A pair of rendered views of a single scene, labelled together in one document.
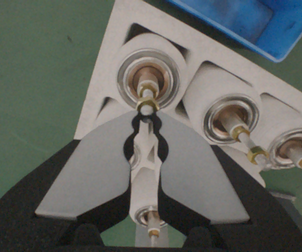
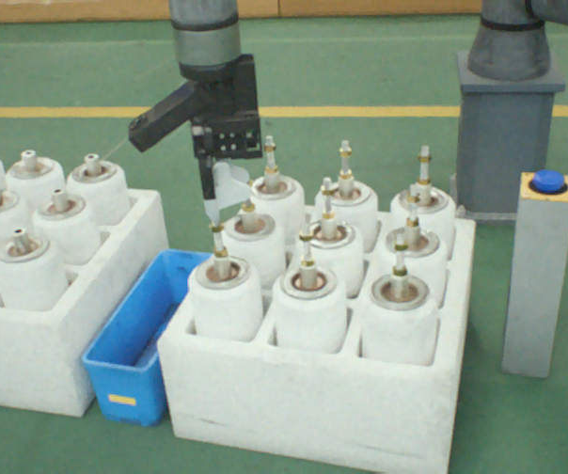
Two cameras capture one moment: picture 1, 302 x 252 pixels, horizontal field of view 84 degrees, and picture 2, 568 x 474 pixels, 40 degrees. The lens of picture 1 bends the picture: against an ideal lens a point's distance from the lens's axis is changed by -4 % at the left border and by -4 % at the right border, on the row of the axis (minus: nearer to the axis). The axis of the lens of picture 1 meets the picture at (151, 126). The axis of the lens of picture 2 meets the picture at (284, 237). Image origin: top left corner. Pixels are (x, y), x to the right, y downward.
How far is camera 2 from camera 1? 95 cm
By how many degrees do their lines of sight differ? 59
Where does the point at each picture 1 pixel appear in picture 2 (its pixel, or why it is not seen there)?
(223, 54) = not seen: hidden behind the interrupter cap
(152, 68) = (211, 273)
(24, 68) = not seen: outside the picture
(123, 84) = (226, 283)
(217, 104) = (235, 235)
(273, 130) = (258, 204)
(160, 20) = (181, 314)
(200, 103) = (239, 246)
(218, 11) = not seen: hidden behind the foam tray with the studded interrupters
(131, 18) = (181, 332)
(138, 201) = (390, 261)
